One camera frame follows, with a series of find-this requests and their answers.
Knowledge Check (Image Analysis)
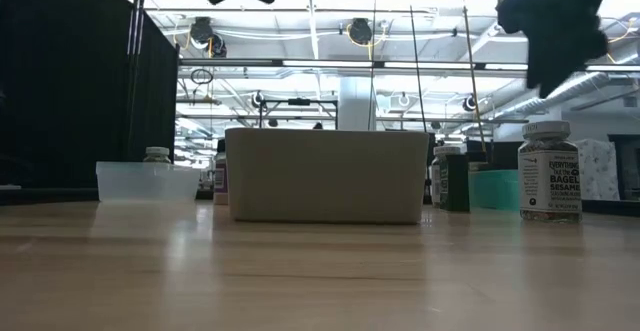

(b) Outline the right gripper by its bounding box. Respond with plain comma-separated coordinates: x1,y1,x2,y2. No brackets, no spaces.
497,0,615,100

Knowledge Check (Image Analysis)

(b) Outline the white-lidded bagel seasoning jar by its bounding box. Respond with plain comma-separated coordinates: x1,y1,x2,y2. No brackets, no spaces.
517,120,584,224

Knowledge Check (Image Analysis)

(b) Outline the white-lidded spice jar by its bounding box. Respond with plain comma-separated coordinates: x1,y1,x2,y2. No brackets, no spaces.
143,146,172,165
430,145,462,208

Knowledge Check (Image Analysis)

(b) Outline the black spice tin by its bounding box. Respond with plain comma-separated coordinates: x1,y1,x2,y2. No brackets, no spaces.
439,153,471,213

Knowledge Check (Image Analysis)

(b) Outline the purple-labelled black-lidded jar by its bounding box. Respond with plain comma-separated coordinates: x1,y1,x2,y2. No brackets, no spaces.
213,139,230,206

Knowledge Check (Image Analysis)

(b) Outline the black mesh-top equipment case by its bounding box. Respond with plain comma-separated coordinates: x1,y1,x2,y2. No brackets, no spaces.
464,139,524,172

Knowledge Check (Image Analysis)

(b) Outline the white patterned cover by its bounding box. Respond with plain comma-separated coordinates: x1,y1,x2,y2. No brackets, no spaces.
574,138,621,202

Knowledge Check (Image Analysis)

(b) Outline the thin black pole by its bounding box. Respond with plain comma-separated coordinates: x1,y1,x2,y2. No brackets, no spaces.
135,0,147,142
126,0,138,142

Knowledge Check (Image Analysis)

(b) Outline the long ceiling light bar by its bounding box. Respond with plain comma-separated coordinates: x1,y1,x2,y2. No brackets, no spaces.
178,58,640,73

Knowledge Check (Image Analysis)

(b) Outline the dark framed panel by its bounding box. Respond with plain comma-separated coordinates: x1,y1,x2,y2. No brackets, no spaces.
607,133,640,201

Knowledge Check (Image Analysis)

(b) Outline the teal plastic bin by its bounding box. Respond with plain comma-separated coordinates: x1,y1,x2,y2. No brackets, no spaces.
468,169,521,212

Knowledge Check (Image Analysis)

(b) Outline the black metal rack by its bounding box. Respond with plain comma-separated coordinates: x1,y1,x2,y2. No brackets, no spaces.
258,97,340,130

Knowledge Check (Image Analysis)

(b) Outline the white building column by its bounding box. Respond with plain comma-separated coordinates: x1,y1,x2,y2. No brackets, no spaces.
338,75,377,132

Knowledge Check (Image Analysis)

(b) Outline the light grey plastic bin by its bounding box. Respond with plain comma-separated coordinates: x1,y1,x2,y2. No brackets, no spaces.
224,127,431,225

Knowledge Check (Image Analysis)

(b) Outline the black curtain partition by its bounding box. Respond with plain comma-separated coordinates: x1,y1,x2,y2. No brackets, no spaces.
0,0,180,192

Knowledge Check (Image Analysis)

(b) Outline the clear plastic bin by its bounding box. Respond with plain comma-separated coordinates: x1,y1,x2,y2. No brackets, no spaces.
95,161,202,203

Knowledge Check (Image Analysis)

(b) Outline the silver air duct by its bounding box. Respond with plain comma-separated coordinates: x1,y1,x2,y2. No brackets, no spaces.
492,53,640,122

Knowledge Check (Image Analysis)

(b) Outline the black ceiling cable reel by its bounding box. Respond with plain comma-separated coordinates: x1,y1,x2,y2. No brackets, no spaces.
347,17,374,47
188,15,229,60

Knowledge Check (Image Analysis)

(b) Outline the yellow hanging cable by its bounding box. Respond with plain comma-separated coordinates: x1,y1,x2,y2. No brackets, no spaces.
459,0,490,165

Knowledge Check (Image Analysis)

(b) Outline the black hanging cable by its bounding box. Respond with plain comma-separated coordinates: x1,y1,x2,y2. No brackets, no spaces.
367,0,379,132
404,0,429,133

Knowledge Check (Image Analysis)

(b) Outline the black aluminium frame rail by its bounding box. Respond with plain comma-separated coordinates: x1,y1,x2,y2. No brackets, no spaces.
579,198,640,217
0,185,100,206

